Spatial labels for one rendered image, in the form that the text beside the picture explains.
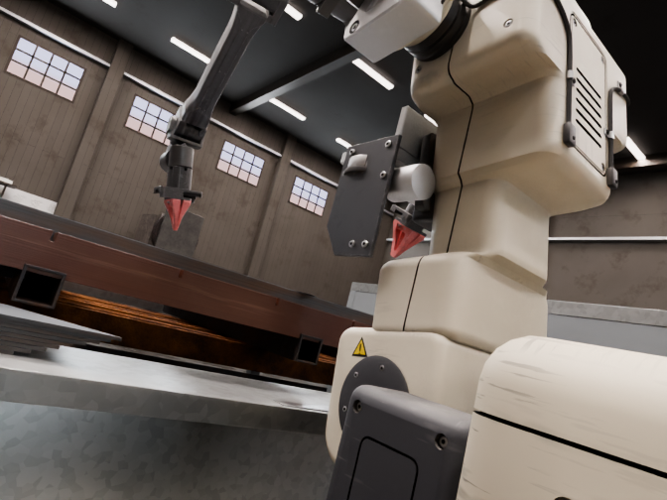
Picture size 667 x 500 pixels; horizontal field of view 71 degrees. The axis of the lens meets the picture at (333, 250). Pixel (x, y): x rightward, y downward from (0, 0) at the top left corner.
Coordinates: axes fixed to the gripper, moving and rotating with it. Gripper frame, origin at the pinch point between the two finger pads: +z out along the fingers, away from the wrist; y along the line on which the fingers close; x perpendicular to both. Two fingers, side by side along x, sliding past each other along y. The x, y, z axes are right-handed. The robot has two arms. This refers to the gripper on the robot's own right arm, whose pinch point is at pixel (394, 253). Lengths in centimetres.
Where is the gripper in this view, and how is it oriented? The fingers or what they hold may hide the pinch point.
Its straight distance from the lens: 102.9
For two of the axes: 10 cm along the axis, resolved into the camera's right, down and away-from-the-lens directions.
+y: -7.4, -3.0, -6.0
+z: -4.9, 8.6, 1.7
